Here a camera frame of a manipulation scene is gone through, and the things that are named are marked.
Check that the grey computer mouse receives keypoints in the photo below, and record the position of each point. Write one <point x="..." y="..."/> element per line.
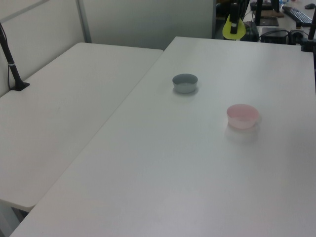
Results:
<point x="309" y="6"/>

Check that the black electronics box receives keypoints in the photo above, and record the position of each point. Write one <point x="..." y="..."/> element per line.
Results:
<point x="274" y="35"/>

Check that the black camera stand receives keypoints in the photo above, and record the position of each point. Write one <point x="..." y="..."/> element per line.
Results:
<point x="309" y="39"/>
<point x="11" y="64"/>

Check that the black monitor stand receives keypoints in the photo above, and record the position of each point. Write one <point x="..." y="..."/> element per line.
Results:
<point x="259" y="14"/>

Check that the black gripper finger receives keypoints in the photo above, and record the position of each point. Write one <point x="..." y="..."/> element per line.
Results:
<point x="234" y="17"/>

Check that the grey plastic bowl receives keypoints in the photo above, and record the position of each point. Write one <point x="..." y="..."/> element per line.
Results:
<point x="185" y="85"/>

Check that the grey metal partition post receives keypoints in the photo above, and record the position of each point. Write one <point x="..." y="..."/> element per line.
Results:
<point x="84" y="22"/>

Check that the brown desk board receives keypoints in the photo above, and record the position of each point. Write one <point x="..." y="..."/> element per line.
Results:
<point x="272" y="13"/>

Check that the black computer keyboard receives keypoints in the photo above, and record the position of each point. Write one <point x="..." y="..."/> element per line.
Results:
<point x="297" y="14"/>

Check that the yellow-green pear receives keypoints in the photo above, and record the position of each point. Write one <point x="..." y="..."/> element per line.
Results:
<point x="225" y="32"/>

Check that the white side table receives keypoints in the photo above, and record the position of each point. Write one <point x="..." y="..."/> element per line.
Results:
<point x="61" y="111"/>

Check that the pink plastic bowl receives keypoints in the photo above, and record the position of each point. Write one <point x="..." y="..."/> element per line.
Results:
<point x="243" y="118"/>

